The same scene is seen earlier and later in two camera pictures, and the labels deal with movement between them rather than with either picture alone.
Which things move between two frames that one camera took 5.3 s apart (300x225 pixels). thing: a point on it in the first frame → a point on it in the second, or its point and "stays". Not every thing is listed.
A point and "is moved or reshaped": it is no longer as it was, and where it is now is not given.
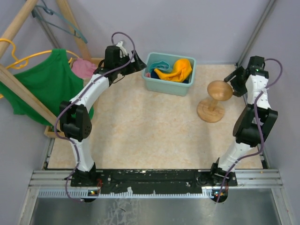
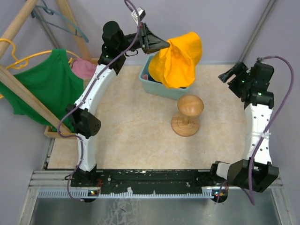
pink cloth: (83, 68) stays
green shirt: (51, 79) stays
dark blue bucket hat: (154, 76) → (151, 78)
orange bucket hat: (181, 72) is moved or reshaped
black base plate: (135, 182) stays
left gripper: (133, 67) → (152, 42)
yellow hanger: (22, 63) stays
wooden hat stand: (209, 110) → (186, 123)
